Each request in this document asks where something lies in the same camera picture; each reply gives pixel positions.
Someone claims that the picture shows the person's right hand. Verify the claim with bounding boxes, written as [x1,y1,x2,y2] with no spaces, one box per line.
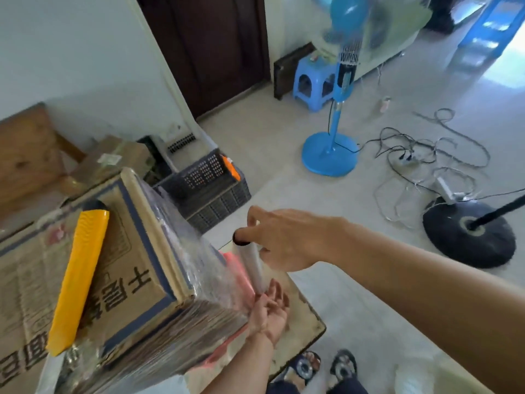
[234,205,349,274]

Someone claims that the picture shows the person's left hand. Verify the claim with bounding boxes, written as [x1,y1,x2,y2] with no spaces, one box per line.
[246,277,291,345]

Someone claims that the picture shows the stretch film roll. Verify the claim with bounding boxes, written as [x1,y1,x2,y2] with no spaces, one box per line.
[231,230,266,294]

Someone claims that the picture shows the blue printed cardboard box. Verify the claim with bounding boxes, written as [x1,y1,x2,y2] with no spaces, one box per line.
[0,167,251,394]

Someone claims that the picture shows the person's right forearm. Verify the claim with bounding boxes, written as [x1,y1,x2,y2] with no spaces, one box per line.
[324,225,525,394]

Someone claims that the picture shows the person's left forearm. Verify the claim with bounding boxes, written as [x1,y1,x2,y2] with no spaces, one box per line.
[201,332,276,394]

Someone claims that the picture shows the person's left foot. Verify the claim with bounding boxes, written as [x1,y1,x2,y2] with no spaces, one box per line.
[289,350,322,386]

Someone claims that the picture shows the person's foot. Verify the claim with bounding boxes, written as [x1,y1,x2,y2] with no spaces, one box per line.
[289,350,322,386]
[330,349,358,382]

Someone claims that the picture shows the person's right foot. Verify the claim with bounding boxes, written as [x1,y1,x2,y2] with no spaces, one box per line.
[330,349,358,382]

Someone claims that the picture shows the taped brown carton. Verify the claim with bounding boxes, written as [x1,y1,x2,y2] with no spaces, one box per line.
[69,135,156,189]

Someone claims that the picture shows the worn white square table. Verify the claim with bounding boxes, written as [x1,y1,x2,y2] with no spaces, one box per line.
[184,240,327,394]

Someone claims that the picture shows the pink plastic stool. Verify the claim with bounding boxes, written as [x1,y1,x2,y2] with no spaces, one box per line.
[203,250,257,368]

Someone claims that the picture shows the blue standing fan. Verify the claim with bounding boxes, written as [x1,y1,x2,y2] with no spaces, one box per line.
[301,0,434,178]

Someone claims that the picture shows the black plastic crate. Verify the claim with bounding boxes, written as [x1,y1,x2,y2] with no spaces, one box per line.
[154,148,252,234]

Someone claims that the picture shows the orange plastic tool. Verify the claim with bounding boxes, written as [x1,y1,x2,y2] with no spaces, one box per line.
[221,154,242,182]

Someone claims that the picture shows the dark blue shorts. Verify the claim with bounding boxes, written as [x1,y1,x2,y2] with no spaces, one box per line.
[266,377,370,394]

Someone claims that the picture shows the black fan base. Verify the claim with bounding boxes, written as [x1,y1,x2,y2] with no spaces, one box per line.
[422,194,525,269]

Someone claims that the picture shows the blue plastic stool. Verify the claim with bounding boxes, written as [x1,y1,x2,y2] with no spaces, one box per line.
[292,53,338,113]

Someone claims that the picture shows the dark leaning board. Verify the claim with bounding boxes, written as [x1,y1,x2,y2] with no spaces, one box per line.
[272,42,317,101]

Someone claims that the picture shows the yellow utility knife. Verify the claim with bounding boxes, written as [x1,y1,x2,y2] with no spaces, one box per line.
[45,199,110,357]

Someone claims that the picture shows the dark brown door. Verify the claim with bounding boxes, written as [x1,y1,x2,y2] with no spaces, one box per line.
[135,0,271,119]

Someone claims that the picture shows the brown wooden table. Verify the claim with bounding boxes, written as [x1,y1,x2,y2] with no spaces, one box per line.
[0,103,87,226]

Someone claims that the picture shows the blue step stool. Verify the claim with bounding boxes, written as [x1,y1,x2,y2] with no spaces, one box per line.
[457,0,525,60]

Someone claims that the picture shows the tangled floor cables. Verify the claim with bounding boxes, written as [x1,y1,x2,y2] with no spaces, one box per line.
[359,108,491,230]

